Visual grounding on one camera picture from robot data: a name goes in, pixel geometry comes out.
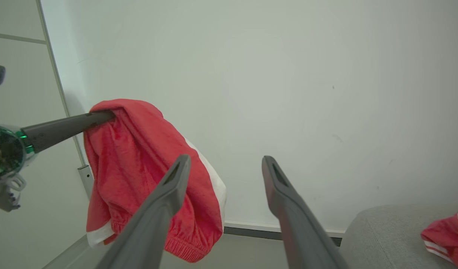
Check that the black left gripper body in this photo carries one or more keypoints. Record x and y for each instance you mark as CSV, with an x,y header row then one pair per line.
x,y
5,151

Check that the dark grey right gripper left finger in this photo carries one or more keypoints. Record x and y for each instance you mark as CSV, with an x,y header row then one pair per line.
x,y
150,220

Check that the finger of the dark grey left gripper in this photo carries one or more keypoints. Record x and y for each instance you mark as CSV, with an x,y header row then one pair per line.
x,y
64,129

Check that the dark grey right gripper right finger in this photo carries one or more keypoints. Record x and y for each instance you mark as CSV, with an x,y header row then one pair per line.
x,y
300,224

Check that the red shorts wide white band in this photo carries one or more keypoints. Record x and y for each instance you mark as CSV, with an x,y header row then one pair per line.
x,y
139,157

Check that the red garment thin white stripes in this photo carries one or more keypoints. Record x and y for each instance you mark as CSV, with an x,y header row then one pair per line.
x,y
447,239

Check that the white and black baseboard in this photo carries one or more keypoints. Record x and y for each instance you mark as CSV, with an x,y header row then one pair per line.
x,y
251,229

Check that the grey fabric sofa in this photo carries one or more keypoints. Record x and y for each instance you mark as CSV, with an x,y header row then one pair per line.
x,y
382,239

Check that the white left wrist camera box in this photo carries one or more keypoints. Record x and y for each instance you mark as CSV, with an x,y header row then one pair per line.
x,y
5,196

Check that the grey metal frame post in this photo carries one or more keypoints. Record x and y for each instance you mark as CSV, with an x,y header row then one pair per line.
x,y
86,180

